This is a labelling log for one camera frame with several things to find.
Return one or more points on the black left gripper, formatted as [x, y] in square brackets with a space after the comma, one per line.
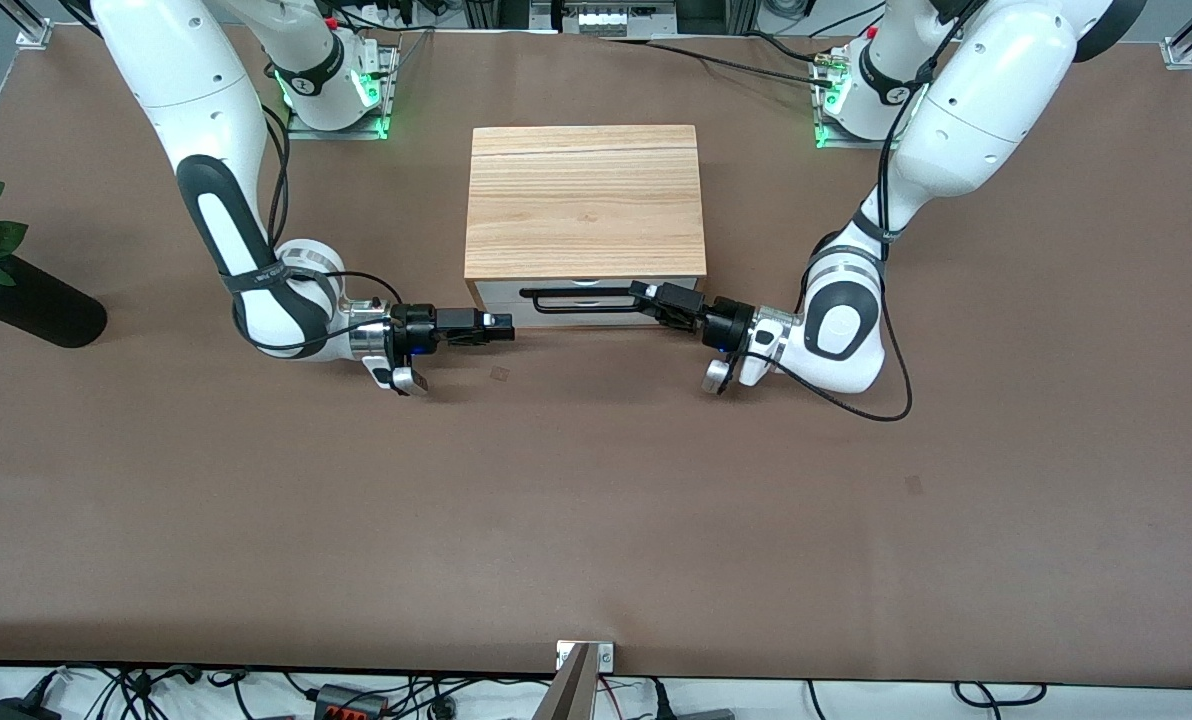
[727, 323]

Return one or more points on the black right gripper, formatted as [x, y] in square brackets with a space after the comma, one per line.
[418, 327]

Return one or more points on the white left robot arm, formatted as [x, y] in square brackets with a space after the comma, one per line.
[986, 100]

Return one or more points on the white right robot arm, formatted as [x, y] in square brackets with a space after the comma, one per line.
[206, 100]

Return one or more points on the wooden drawer cabinet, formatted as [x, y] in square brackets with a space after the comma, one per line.
[584, 195]

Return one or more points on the white power strip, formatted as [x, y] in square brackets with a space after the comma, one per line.
[604, 20]

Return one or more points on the black box with orange connectors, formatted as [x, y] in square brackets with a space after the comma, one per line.
[351, 702]

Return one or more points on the black vase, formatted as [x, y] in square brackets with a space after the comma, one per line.
[46, 312]

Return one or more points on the black power adapter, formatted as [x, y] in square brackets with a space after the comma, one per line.
[16, 711]

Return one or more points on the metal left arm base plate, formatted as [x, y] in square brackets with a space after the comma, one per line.
[831, 138]

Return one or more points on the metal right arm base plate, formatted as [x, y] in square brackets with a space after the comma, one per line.
[301, 132]

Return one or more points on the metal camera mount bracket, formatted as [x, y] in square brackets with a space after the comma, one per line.
[581, 680]

